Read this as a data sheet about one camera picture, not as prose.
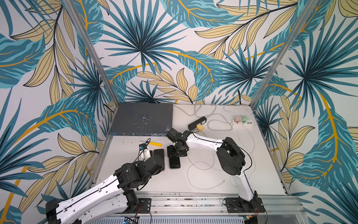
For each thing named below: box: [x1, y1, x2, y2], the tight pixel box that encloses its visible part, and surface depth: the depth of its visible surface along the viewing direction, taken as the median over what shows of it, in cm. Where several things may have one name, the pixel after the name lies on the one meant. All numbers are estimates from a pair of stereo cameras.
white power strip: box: [232, 119, 255, 127], surface depth 108 cm
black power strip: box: [187, 116, 207, 131], surface depth 106 cm
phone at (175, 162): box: [169, 156, 181, 169], surface depth 88 cm
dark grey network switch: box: [109, 103, 173, 136], surface depth 105 cm
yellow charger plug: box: [196, 124, 205, 132], surface depth 106 cm
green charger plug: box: [241, 115, 248, 122], surface depth 105 cm
